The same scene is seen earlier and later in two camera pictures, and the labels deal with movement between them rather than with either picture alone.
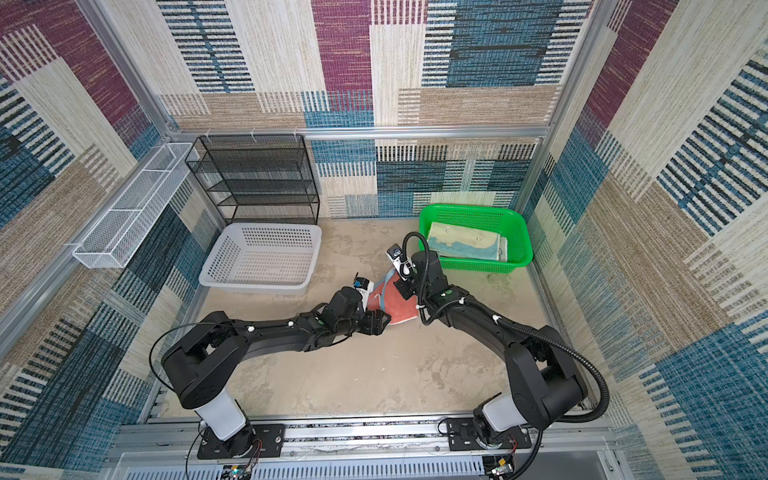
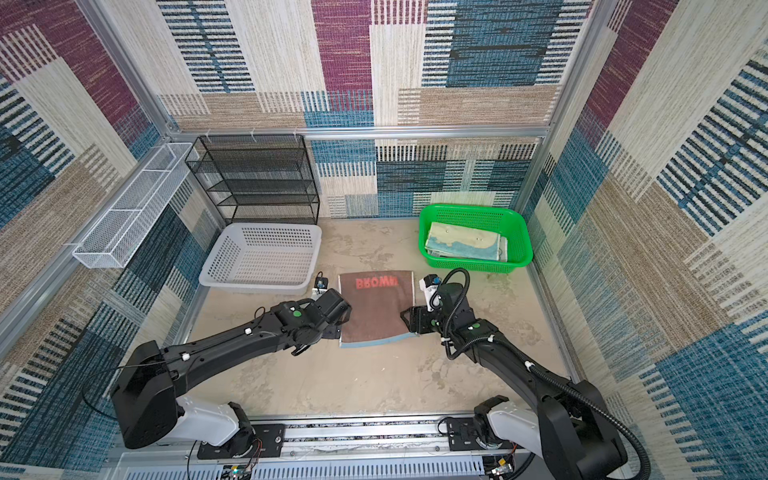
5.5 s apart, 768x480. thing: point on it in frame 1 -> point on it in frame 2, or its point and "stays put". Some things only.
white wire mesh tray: (114, 239) stays put
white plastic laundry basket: (264, 258) stays put
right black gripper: (405, 290) -> (418, 316)
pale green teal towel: (459, 241) stays put
